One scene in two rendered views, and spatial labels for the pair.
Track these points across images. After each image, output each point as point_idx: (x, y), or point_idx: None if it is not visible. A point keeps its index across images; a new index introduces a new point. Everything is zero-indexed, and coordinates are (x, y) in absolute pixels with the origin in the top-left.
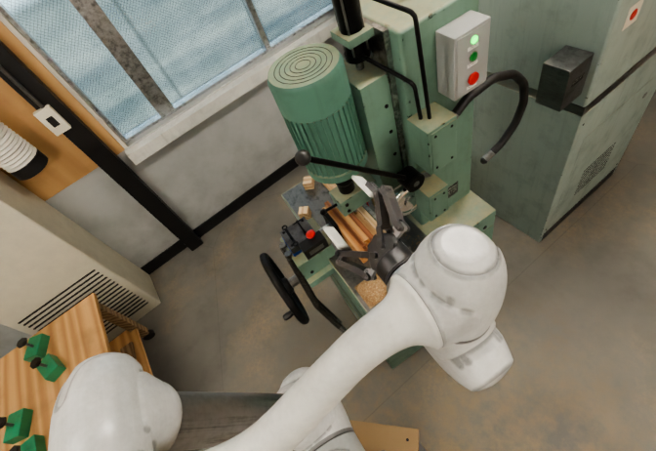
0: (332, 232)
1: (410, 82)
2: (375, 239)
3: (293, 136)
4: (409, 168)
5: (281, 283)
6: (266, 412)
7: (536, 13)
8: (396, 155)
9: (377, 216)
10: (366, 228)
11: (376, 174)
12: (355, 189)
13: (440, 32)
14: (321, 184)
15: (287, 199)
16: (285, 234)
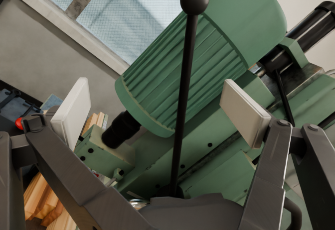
0: (83, 99)
1: (294, 124)
2: (213, 210)
3: (169, 27)
4: (182, 192)
5: None
6: None
7: (283, 207)
8: (180, 170)
9: (267, 159)
10: None
11: (176, 151)
12: (113, 151)
13: None
14: (83, 126)
15: (50, 99)
16: (4, 95)
